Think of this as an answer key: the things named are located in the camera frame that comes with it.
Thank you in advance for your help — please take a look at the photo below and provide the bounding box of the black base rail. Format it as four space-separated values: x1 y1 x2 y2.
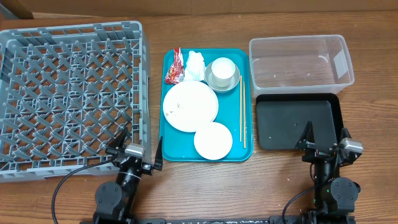
80 215 356 224

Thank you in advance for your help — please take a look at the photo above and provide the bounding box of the grey plastic dish rack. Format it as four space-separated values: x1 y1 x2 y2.
1 21 151 182

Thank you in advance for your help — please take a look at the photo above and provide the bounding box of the large white plate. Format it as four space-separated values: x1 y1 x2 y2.
162 81 219 133

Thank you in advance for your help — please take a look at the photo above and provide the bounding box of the small pink bowl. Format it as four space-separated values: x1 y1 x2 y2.
194 122 233 161

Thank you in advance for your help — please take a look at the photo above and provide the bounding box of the red snack wrapper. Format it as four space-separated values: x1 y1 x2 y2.
165 48 184 85

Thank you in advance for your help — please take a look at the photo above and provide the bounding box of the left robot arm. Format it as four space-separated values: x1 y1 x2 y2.
93 128 163 224

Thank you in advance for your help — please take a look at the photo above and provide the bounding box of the white paper cup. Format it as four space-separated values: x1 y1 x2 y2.
211 57 236 87

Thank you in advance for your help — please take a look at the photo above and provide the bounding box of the clear plastic bin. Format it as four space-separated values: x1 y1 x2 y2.
249 34 354 98

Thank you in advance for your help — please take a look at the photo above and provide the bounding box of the teal serving tray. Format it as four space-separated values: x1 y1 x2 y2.
159 48 254 162

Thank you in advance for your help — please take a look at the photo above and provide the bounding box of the black plastic tray bin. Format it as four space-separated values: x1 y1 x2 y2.
256 93 344 150

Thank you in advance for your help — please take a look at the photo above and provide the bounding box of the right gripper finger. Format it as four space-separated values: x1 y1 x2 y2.
295 121 315 149
339 127 352 145

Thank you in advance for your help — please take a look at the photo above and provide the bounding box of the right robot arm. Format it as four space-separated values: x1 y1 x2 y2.
295 121 363 223

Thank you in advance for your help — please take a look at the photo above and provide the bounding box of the wooden chopstick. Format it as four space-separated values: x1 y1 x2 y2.
239 75 243 142
243 82 247 148

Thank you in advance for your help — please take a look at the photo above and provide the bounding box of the left wooden chopstick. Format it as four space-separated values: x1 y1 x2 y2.
239 75 243 142

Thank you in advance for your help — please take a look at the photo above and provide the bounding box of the right wooden chopstick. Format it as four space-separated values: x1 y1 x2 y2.
243 82 247 148

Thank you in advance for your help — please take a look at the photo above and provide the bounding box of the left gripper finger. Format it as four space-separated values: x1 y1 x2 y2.
106 128 129 150
154 136 163 170

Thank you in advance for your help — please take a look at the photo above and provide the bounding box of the crumpled white tissue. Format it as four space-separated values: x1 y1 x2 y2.
184 50 205 82

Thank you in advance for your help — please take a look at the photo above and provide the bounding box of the grey metal saucer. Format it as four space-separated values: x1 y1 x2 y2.
205 62 240 93

